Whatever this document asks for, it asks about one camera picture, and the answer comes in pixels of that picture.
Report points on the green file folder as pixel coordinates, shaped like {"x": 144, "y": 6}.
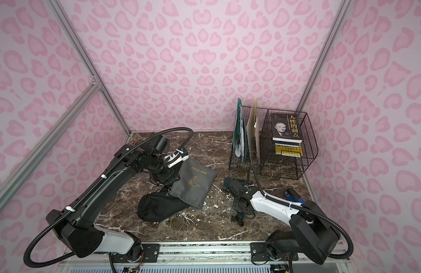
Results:
{"x": 240, "y": 138}

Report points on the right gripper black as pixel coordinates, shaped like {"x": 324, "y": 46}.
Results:
{"x": 239, "y": 205}

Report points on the black portrait book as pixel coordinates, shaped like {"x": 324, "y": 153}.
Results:
{"x": 286, "y": 128}

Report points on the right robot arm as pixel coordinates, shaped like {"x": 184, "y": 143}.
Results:
{"x": 311, "y": 233}

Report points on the beige file folder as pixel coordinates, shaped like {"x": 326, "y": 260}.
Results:
{"x": 253, "y": 133}

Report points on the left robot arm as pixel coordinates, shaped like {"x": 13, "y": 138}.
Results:
{"x": 75, "y": 226}

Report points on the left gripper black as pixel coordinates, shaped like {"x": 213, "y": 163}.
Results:
{"x": 168, "y": 174}

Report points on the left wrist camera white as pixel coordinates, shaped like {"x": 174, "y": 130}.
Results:
{"x": 179, "y": 156}

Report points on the dark green hair dryer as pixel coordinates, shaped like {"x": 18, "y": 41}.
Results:
{"x": 233, "y": 186}

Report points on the black pouch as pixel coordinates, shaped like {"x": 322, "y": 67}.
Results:
{"x": 158, "y": 206}

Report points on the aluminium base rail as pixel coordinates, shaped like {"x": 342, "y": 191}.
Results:
{"x": 204, "y": 257}

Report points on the black wire file rack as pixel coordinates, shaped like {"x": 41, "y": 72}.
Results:
{"x": 274, "y": 165}

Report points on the grey hair dryer pouch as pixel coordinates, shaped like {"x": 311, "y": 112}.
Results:
{"x": 195, "y": 183}

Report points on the yellow striped book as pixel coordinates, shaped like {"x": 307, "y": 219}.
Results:
{"x": 293, "y": 150}

